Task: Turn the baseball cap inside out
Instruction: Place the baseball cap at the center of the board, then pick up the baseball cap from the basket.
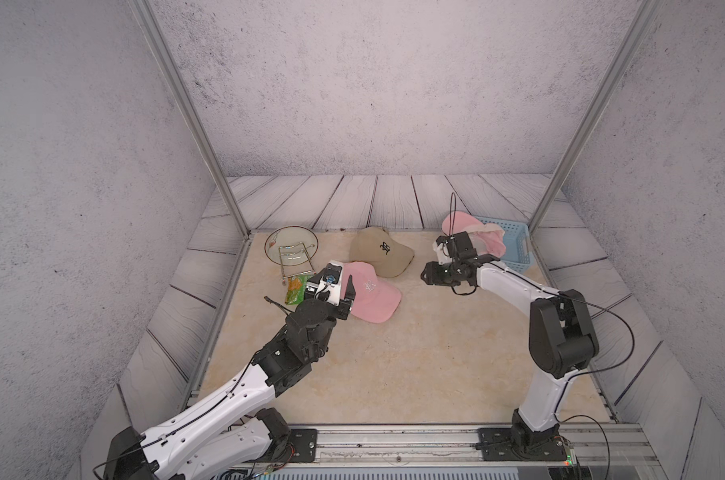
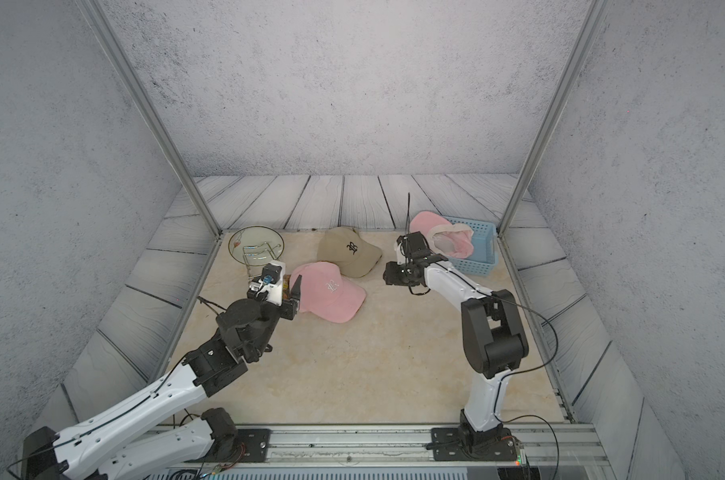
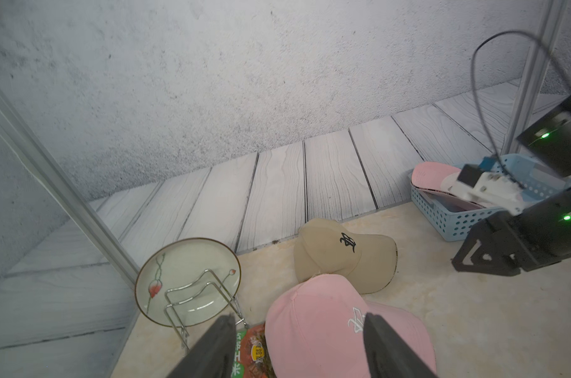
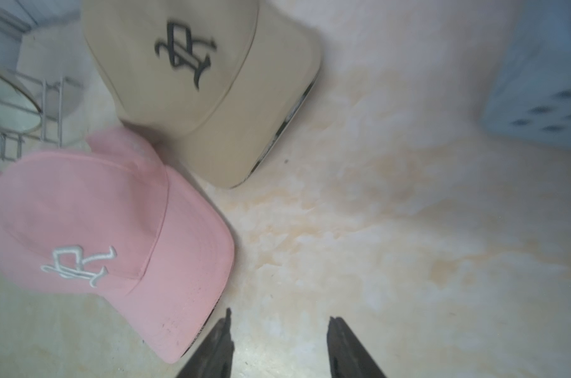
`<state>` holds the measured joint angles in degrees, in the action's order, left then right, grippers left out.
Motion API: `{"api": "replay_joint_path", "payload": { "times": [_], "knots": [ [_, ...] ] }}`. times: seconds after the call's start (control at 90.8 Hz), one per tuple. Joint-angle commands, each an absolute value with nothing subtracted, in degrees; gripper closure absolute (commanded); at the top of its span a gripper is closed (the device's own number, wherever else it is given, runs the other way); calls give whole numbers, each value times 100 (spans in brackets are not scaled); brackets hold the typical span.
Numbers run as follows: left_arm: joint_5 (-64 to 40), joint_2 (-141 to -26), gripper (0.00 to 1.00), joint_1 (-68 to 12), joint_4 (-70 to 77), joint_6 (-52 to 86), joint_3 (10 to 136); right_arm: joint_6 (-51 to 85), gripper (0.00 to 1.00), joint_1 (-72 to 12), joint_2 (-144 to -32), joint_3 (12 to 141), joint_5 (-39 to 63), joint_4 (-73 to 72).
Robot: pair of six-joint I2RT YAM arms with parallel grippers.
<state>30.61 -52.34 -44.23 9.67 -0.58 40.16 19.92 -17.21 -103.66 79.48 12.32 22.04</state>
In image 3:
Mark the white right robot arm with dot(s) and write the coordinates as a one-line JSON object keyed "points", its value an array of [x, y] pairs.
{"points": [[548, 222]]}

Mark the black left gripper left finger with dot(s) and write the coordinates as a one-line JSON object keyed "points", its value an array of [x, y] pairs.
{"points": [[213, 354]]}

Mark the pale green ceramic plate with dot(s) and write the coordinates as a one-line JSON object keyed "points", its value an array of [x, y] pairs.
{"points": [[175, 265]]}

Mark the right aluminium frame post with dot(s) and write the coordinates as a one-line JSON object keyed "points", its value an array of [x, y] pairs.
{"points": [[534, 72]]}

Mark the pink baseball cap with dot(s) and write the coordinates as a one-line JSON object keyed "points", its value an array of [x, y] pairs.
{"points": [[315, 329], [433, 180]]}

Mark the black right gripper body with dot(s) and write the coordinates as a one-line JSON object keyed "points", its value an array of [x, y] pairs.
{"points": [[528, 255]]}

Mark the light blue plastic basket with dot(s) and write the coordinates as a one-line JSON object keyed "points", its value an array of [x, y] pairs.
{"points": [[539, 182]]}

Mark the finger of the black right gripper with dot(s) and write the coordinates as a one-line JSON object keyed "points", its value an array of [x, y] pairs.
{"points": [[484, 251]]}

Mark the left aluminium frame post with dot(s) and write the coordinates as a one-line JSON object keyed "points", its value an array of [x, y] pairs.
{"points": [[44, 168]]}

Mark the metal wire plate rack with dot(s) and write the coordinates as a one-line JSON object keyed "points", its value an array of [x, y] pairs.
{"points": [[201, 300]]}

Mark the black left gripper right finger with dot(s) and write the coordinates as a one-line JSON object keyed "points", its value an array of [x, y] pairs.
{"points": [[388, 356]]}

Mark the beige baseball cap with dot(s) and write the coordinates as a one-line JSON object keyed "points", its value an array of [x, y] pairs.
{"points": [[368, 262]]}

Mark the aluminium frame post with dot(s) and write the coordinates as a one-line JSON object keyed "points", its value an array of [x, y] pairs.
{"points": [[534, 72], [44, 168]]}

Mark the green snack bag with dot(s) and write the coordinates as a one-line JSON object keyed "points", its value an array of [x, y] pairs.
{"points": [[251, 357]]}

